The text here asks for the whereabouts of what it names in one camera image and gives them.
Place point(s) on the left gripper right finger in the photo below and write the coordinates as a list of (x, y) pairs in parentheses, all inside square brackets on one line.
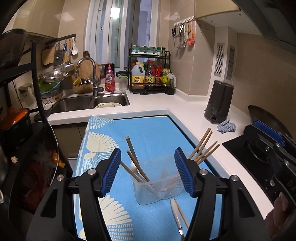
[(240, 216)]

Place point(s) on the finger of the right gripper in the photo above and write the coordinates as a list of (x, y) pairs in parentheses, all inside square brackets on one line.
[(270, 132), (251, 132)]

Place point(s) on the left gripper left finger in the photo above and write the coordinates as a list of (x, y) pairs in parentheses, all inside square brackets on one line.
[(54, 218)]

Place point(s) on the white handled metal fork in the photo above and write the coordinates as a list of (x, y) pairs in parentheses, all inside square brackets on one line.
[(177, 217)]

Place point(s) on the hanging kitchen tools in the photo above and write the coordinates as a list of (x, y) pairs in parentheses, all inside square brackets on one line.
[(183, 33)]

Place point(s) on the chrome kitchen faucet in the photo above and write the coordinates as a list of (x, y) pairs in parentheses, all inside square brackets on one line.
[(96, 76)]

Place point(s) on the right human hand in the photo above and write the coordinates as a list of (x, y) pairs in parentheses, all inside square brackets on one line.
[(279, 216)]

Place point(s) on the black gas stove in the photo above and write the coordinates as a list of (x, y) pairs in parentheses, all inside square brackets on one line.
[(255, 163)]

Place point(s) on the black wok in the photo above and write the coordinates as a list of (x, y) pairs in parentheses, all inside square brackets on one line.
[(258, 114)]

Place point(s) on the blue checked cloth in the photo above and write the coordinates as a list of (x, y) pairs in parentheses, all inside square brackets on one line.
[(226, 126)]

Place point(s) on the black electric kettle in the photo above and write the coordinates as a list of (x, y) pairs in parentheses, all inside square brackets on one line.
[(219, 102)]

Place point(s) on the wooden chopstick on mat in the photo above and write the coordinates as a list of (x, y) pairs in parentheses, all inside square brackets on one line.
[(181, 213)]

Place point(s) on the wooden chopstick in holder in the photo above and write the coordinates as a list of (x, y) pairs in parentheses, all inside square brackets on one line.
[(131, 172), (131, 151), (138, 166)]

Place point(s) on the clear plastic utensil holder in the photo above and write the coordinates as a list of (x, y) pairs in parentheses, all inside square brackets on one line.
[(164, 180)]

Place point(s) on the orange lidded pot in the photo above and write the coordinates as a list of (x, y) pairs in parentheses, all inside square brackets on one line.
[(13, 117)]

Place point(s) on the black condiment rack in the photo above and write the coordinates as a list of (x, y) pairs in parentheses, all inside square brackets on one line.
[(157, 66)]

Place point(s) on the stainless steel sink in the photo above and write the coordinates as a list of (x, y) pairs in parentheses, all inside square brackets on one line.
[(90, 102)]

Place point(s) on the yellow oil jug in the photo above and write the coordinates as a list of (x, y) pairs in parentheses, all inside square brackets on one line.
[(138, 76)]

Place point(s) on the pink dish soap bottle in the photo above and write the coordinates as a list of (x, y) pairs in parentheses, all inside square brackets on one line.
[(109, 79)]

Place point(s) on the glass jar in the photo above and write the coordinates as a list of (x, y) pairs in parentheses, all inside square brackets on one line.
[(122, 82)]

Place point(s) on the wooden cutting board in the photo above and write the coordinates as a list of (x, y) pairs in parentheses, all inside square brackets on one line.
[(86, 72)]

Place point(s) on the dark bowl on shelf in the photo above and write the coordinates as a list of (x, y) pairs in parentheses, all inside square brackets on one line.
[(12, 46)]

